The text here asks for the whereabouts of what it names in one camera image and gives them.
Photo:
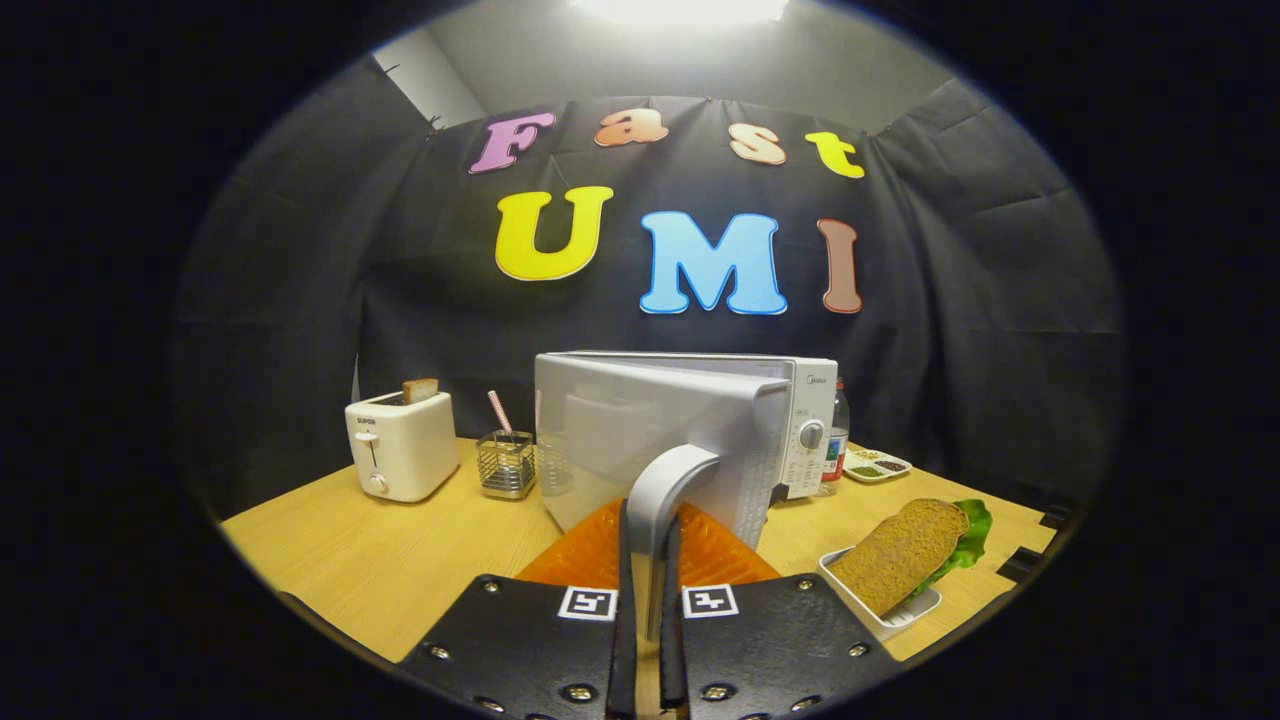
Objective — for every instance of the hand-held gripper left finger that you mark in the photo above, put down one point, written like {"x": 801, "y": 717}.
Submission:
{"x": 627, "y": 640}

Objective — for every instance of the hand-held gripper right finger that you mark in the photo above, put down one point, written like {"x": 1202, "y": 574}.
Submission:
{"x": 671, "y": 650}

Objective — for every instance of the white microwave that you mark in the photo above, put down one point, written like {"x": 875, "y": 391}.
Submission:
{"x": 650, "y": 420}

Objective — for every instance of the brown bread lettuce sandwich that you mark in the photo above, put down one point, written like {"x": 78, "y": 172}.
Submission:
{"x": 900, "y": 550}

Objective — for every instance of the white rectangular tray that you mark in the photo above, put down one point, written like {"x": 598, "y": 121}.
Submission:
{"x": 902, "y": 619}

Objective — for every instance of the clear plastic water bottle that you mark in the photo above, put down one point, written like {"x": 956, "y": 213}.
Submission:
{"x": 836, "y": 450}

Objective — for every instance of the pink striped straw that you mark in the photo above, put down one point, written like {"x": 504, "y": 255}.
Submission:
{"x": 499, "y": 410}

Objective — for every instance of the white divided bean dish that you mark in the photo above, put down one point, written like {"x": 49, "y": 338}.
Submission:
{"x": 875, "y": 466}

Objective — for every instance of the white toaster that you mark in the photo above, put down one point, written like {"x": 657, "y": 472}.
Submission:
{"x": 405, "y": 450}

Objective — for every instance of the toast slice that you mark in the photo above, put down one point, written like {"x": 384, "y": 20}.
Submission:
{"x": 420, "y": 390}

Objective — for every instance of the black table bracket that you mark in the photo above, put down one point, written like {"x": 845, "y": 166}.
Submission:
{"x": 1020, "y": 565}
{"x": 1052, "y": 518}

